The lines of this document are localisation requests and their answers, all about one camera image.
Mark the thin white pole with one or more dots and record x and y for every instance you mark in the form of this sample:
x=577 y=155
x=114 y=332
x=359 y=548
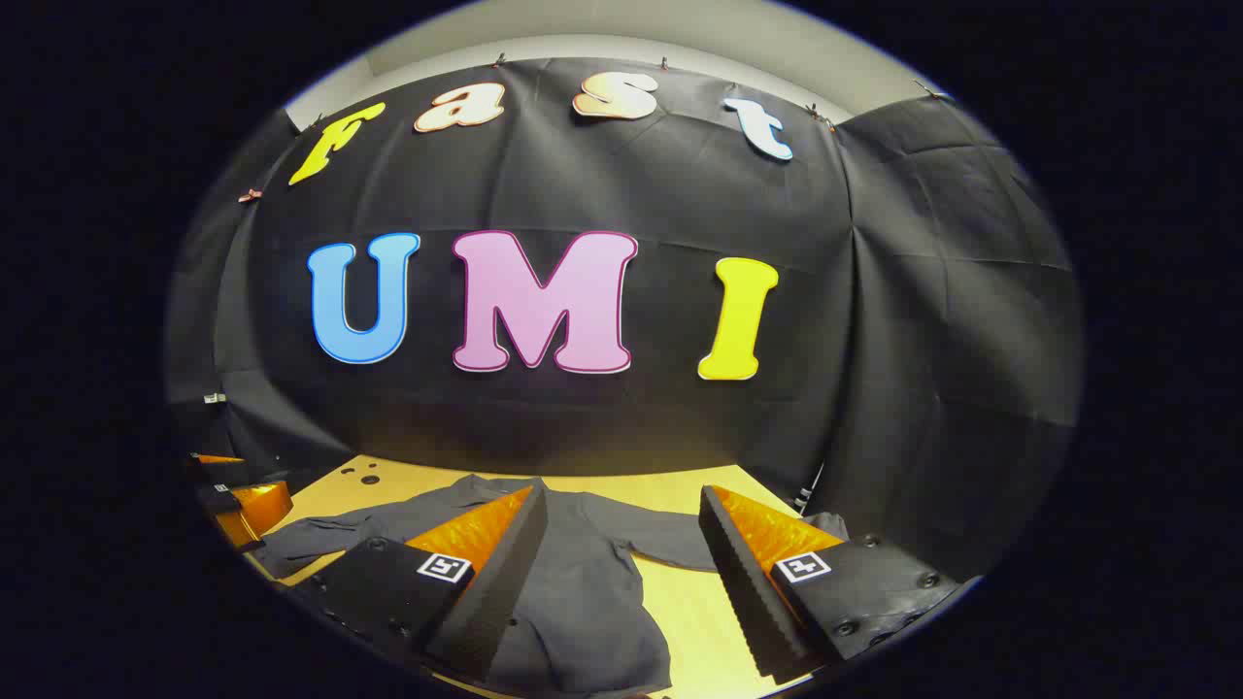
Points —
x=811 y=490

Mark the grey collared shirt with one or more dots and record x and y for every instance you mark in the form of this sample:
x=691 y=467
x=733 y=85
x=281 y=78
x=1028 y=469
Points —
x=583 y=582

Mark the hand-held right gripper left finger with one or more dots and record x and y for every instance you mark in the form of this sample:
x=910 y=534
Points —
x=505 y=582

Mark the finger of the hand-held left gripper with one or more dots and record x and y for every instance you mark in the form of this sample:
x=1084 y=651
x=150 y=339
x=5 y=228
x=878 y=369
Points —
x=218 y=470
x=257 y=505

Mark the black backdrop cloth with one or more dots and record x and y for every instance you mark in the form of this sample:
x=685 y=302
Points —
x=680 y=194

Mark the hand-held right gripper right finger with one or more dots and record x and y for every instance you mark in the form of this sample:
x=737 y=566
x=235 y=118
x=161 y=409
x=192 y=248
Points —
x=748 y=592

